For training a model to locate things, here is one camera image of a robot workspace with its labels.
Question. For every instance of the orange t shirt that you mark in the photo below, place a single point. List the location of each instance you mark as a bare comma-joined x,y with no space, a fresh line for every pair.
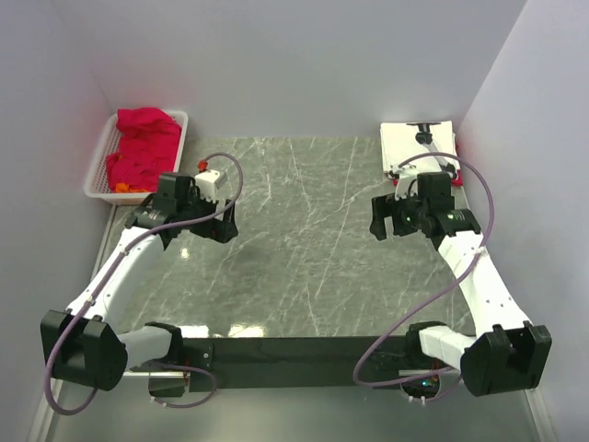
122,187

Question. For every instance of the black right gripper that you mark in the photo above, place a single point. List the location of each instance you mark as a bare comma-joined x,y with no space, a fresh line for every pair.
384,206

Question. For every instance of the white plastic laundry basket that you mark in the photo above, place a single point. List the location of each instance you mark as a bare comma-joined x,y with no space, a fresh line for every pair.
96,184

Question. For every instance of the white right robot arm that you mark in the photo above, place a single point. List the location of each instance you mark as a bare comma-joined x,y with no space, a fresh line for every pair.
507,352

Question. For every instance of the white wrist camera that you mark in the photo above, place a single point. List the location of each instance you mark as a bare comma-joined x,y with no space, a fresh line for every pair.
405,181
209,182

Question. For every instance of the crimson red t shirt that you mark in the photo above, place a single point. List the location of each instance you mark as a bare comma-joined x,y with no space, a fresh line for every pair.
147,149

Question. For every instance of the folded red t shirt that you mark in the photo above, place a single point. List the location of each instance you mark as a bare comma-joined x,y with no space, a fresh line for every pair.
457,178

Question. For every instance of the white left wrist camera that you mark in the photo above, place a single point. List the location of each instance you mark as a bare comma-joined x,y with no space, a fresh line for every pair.
209,182

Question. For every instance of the folded white printed t shirt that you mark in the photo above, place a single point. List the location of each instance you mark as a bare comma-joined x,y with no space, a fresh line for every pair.
402,140

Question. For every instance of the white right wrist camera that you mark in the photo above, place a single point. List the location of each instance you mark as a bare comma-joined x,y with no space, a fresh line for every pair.
405,181

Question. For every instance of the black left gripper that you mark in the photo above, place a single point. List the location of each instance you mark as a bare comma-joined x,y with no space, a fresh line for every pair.
221,230

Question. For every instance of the aluminium extrusion rail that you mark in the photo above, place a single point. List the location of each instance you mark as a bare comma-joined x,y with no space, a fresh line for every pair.
166,374

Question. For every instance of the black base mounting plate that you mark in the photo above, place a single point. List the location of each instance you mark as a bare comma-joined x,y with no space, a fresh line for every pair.
258,362

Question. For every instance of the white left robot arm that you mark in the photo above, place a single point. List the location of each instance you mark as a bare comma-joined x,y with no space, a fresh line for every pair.
81,344

